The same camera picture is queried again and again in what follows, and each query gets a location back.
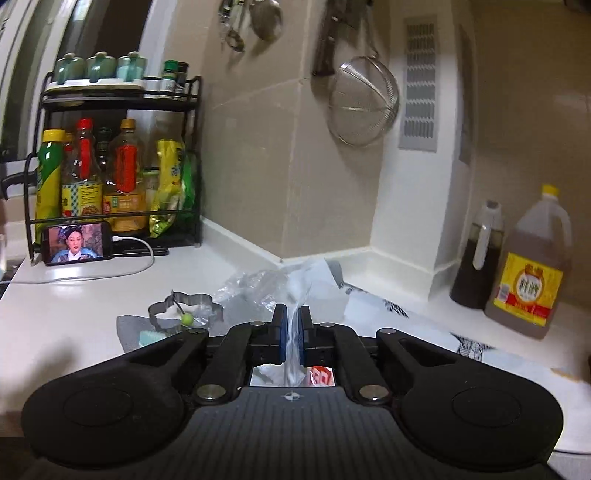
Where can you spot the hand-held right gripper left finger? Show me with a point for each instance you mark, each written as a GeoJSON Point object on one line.
{"type": "Point", "coordinates": [279, 332]}

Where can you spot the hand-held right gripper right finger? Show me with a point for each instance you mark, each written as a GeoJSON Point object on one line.
{"type": "Point", "coordinates": [304, 332]}

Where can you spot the clear plastic bag red print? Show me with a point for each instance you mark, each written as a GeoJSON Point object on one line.
{"type": "Point", "coordinates": [258, 284]}

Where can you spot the metal mould green knob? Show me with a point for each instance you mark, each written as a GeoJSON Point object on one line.
{"type": "Point", "coordinates": [187, 319]}

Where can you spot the teal sponge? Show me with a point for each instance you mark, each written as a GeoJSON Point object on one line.
{"type": "Point", "coordinates": [150, 339]}

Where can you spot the grey mat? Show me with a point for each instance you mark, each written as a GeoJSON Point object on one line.
{"type": "Point", "coordinates": [131, 325]}

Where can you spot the flat black device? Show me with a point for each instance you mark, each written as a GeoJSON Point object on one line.
{"type": "Point", "coordinates": [138, 252]}

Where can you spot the dark oil dispenser bottle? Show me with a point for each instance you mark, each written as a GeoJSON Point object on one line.
{"type": "Point", "coordinates": [471, 272]}

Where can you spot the yellow green snack bag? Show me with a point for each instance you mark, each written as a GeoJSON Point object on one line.
{"type": "Point", "coordinates": [168, 175]}

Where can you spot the black smartphone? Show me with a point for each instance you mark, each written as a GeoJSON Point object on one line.
{"type": "Point", "coordinates": [76, 242]}

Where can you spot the cooking wine jug yellow cap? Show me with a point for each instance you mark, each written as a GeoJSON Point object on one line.
{"type": "Point", "coordinates": [526, 286]}

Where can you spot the soy sauce bottle red cap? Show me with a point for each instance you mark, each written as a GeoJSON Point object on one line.
{"type": "Point", "coordinates": [81, 194]}

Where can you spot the dark glass bottle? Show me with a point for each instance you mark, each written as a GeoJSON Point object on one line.
{"type": "Point", "coordinates": [104, 147]}

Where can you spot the dark cap spice bottle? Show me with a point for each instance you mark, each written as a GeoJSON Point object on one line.
{"type": "Point", "coordinates": [182, 78]}

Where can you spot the green bottle yellow cap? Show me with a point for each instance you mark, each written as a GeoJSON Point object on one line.
{"type": "Point", "coordinates": [48, 180]}

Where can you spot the green cap spice bottle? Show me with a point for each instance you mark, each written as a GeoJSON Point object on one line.
{"type": "Point", "coordinates": [169, 76]}

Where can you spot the black metal kitchen rack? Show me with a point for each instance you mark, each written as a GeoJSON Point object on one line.
{"type": "Point", "coordinates": [115, 102]}

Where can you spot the black hanging knife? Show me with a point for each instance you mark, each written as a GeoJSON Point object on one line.
{"type": "Point", "coordinates": [325, 50]}

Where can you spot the hanging steel utensils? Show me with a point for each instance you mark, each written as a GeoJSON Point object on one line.
{"type": "Point", "coordinates": [233, 34]}

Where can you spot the white jar tray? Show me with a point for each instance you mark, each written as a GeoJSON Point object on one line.
{"type": "Point", "coordinates": [92, 84]}

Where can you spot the steel ladle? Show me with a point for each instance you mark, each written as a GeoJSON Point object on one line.
{"type": "Point", "coordinates": [267, 21]}

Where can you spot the grey wall vent grille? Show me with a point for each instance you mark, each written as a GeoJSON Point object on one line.
{"type": "Point", "coordinates": [418, 83]}

